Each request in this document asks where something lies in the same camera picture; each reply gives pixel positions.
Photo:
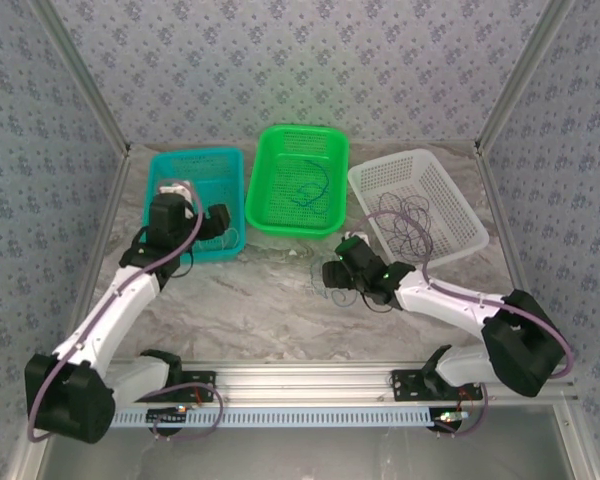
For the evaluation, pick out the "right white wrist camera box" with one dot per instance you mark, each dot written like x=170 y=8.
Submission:
x=357 y=235

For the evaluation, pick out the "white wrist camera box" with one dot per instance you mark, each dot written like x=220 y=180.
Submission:
x=172 y=190
x=357 y=235

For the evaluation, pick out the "aluminium table side rail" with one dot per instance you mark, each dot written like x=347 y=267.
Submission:
x=96 y=250
x=509 y=240

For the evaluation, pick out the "aluminium frame post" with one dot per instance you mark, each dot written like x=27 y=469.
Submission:
x=82 y=75
x=522 y=75

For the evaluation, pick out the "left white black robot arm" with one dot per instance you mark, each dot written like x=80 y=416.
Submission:
x=115 y=310

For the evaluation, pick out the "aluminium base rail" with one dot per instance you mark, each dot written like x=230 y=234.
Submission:
x=305 y=382

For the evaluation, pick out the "teal plastic basket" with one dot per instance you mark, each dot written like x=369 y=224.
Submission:
x=220 y=170

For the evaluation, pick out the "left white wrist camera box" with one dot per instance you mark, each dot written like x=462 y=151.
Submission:
x=172 y=190

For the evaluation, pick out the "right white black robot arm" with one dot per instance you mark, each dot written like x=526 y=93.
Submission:
x=445 y=300

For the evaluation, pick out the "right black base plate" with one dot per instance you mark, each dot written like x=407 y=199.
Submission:
x=405 y=385

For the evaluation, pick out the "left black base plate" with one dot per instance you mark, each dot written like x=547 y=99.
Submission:
x=209 y=376

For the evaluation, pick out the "white plastic basket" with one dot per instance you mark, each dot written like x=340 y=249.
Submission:
x=430 y=170

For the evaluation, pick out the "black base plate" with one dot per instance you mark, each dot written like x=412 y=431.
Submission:
x=209 y=376
x=405 y=385

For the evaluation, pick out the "small black circuit board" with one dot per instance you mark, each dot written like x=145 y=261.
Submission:
x=450 y=416
x=167 y=415

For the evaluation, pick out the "green plastic basket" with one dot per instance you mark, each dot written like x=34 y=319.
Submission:
x=280 y=175

